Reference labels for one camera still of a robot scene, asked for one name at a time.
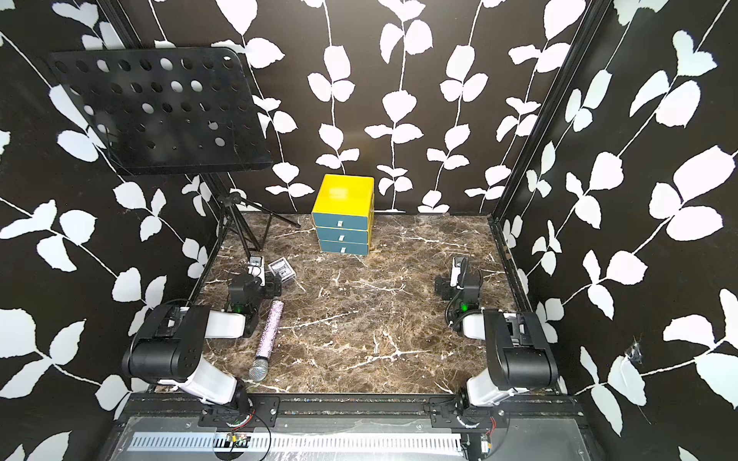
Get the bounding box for teal top drawer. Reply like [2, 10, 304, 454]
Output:
[312, 213, 370, 232]

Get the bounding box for teal drawer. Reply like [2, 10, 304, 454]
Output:
[316, 227, 370, 245]
[312, 213, 370, 232]
[319, 240, 369, 255]

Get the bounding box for yellow drawer cabinet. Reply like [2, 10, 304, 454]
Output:
[311, 174, 375, 250]

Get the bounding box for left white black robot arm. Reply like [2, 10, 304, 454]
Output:
[122, 257, 283, 414]

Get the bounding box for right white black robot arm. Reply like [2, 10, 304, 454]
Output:
[434, 255, 559, 407]

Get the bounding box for teal bottom drawer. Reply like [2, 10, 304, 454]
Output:
[319, 240, 369, 255]

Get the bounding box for glitter purple microphone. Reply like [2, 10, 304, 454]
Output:
[249, 300, 284, 382]

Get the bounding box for small clear card box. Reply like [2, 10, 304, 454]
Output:
[268, 257, 296, 284]

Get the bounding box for black tripod stand legs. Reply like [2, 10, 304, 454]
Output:
[189, 173, 301, 303]

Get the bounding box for black perforated music stand tray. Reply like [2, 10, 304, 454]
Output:
[47, 47, 274, 176]

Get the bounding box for black base rail with mounts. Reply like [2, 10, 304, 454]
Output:
[106, 393, 588, 448]

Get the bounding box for white slotted cable duct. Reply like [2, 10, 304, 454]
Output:
[124, 432, 463, 456]

